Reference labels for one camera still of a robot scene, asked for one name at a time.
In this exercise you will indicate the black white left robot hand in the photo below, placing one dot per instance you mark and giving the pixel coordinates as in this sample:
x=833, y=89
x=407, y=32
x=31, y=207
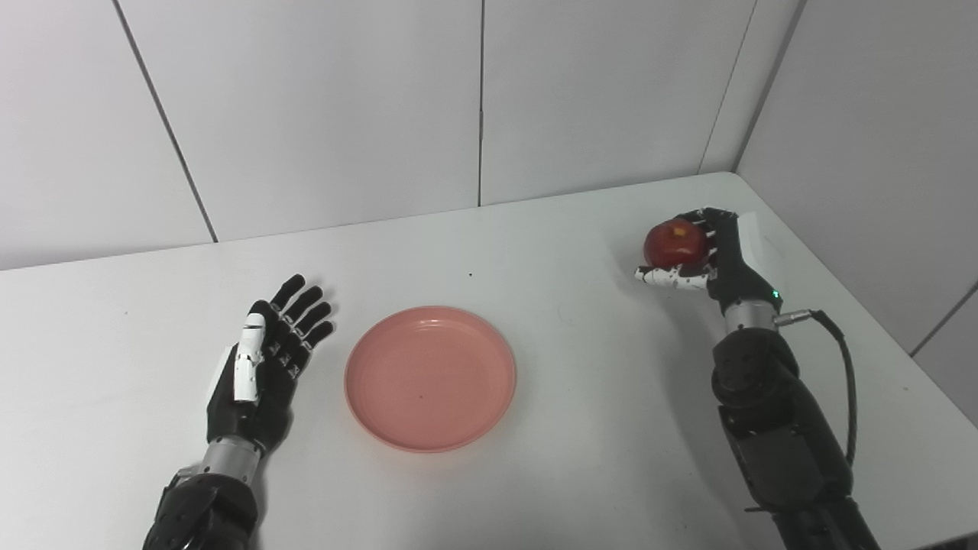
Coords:
x=263, y=405

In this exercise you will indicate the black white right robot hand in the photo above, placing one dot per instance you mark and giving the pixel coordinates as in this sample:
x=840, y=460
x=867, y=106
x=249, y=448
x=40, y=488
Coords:
x=737, y=267

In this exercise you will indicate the red apple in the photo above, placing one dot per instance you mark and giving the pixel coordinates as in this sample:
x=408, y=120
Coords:
x=672, y=243

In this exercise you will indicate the pink round plate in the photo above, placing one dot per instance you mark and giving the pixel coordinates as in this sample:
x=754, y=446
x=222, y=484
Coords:
x=430, y=380

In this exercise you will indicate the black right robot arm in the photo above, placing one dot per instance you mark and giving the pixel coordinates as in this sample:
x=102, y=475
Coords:
x=772, y=428

